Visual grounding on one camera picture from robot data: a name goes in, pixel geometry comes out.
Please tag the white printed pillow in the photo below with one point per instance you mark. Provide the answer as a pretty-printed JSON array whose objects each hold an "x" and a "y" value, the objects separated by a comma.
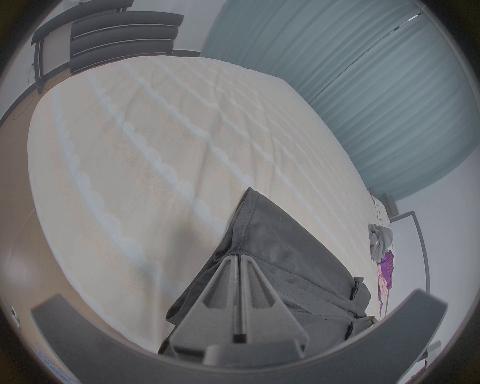
[{"x": 379, "y": 210}]

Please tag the grey bedside table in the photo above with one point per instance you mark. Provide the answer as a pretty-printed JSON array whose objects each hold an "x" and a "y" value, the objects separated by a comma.
[{"x": 390, "y": 204}]

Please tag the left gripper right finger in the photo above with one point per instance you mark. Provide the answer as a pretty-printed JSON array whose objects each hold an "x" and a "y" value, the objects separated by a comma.
[{"x": 270, "y": 318}]

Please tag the pink garment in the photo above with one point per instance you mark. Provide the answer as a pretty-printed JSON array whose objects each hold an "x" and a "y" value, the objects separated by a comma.
[{"x": 383, "y": 279}]

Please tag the bed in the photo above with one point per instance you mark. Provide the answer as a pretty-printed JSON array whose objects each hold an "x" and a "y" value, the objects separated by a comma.
[{"x": 131, "y": 168}]

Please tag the black long-sleeved top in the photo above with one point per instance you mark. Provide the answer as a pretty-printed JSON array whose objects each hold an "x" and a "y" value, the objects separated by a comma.
[{"x": 292, "y": 270}]

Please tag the purple garment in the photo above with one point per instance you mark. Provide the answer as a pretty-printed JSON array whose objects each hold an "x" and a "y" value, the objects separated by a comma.
[{"x": 388, "y": 264}]

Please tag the grey garment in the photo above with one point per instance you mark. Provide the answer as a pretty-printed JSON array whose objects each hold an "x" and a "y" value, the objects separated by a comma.
[{"x": 380, "y": 236}]

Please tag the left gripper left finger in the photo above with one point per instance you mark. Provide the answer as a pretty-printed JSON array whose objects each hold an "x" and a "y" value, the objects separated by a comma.
[{"x": 213, "y": 318}]

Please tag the blue-green curtain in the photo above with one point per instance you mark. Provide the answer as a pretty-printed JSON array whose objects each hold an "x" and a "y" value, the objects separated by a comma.
[
  {"x": 405, "y": 120},
  {"x": 300, "y": 41}
]

